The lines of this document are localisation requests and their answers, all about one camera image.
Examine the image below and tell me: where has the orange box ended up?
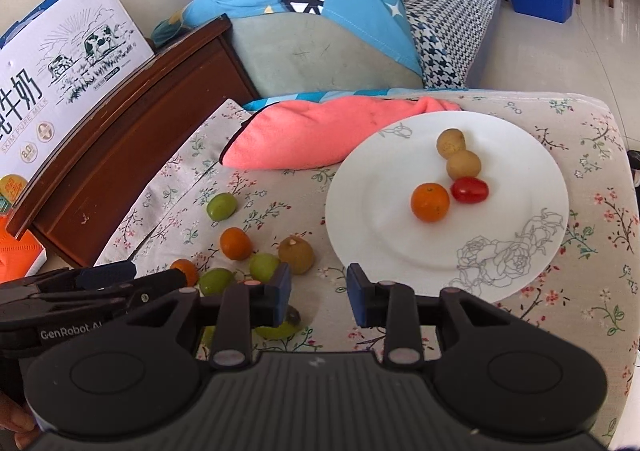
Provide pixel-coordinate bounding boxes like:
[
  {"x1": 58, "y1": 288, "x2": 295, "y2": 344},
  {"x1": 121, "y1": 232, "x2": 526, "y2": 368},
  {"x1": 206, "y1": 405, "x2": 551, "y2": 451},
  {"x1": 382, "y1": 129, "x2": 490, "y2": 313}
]
[{"x1": 0, "y1": 216, "x2": 47, "y2": 284}]

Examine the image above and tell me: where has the pink towel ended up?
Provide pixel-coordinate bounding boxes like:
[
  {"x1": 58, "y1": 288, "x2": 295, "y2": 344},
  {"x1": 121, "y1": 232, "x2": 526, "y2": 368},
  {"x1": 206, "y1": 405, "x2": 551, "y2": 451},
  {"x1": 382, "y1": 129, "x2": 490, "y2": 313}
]
[{"x1": 219, "y1": 96, "x2": 460, "y2": 170}]

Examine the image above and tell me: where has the orange tangerine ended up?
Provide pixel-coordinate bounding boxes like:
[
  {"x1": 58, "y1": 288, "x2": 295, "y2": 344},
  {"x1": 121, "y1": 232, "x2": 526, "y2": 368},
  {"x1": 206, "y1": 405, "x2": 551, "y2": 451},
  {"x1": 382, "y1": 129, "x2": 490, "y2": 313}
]
[
  {"x1": 219, "y1": 227, "x2": 254, "y2": 261},
  {"x1": 410, "y1": 182, "x2": 450, "y2": 223},
  {"x1": 170, "y1": 258, "x2": 200, "y2": 287}
]

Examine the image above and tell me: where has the wooden headboard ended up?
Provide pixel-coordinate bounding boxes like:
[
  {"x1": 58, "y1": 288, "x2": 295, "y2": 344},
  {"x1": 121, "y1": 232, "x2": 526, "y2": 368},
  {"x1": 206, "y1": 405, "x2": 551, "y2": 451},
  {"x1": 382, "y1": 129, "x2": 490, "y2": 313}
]
[{"x1": 6, "y1": 15, "x2": 258, "y2": 267}]

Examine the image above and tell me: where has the blue plastic bin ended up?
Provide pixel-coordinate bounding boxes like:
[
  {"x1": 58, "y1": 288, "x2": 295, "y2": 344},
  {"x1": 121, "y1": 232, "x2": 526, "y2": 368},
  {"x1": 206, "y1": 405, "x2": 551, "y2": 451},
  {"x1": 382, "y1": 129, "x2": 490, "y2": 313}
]
[{"x1": 510, "y1": 0, "x2": 574, "y2": 23}]

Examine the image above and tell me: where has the houndstooth sofa cover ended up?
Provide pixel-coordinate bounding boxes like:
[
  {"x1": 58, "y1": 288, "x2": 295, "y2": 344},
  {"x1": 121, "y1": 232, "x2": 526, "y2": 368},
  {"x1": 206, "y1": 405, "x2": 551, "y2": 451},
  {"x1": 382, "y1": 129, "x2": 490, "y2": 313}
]
[{"x1": 404, "y1": 0, "x2": 501, "y2": 89}]

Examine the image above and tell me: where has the white floral plate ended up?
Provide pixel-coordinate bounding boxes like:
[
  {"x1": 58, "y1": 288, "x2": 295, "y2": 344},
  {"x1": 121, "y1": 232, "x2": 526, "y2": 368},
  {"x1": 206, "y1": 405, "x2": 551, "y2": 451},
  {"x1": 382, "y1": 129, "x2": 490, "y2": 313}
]
[{"x1": 326, "y1": 111, "x2": 568, "y2": 303}]

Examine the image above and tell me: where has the green jujube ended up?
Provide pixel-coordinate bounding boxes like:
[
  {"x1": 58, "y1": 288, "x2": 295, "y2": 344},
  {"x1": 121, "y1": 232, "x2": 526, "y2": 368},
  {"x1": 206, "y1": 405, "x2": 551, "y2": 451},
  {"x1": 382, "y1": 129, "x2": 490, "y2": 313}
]
[
  {"x1": 206, "y1": 192, "x2": 238, "y2": 222},
  {"x1": 248, "y1": 253, "x2": 280, "y2": 283},
  {"x1": 254, "y1": 306, "x2": 302, "y2": 339},
  {"x1": 198, "y1": 268, "x2": 235, "y2": 296}
]

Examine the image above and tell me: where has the left hand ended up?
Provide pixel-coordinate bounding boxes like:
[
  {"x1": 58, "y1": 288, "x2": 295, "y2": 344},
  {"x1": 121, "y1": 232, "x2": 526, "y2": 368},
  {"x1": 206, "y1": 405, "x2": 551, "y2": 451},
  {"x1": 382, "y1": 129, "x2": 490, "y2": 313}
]
[{"x1": 0, "y1": 393, "x2": 40, "y2": 450}]

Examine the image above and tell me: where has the brown longan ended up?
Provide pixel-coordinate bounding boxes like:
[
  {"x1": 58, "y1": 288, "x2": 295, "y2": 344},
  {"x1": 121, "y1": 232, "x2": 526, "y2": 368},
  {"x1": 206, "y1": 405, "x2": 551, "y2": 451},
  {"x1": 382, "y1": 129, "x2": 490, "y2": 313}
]
[
  {"x1": 446, "y1": 150, "x2": 482, "y2": 180},
  {"x1": 436, "y1": 128, "x2": 466, "y2": 159}
]

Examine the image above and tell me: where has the green sofa armrest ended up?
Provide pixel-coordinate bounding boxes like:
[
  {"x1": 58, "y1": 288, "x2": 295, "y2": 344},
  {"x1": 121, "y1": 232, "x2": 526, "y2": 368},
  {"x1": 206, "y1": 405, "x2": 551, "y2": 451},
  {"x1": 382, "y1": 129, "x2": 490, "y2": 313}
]
[{"x1": 231, "y1": 13, "x2": 422, "y2": 98}]

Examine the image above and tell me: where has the red cherry tomato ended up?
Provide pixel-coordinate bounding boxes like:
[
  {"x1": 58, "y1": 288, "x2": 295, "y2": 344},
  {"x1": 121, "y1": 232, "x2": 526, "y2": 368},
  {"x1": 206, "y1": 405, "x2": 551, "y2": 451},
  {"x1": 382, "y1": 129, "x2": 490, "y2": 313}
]
[{"x1": 450, "y1": 177, "x2": 489, "y2": 204}]

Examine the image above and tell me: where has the brown kiwi fruit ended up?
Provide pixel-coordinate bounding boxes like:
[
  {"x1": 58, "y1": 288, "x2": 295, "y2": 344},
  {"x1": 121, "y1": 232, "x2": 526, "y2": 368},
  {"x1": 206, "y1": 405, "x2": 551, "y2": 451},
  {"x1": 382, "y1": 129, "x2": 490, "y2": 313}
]
[{"x1": 278, "y1": 235, "x2": 316, "y2": 275}]

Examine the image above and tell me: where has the white milk carton box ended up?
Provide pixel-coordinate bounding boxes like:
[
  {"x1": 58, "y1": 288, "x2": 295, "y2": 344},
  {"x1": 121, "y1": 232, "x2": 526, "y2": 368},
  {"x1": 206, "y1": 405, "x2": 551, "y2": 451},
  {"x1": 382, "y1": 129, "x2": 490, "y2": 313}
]
[{"x1": 1, "y1": 0, "x2": 153, "y2": 209}]

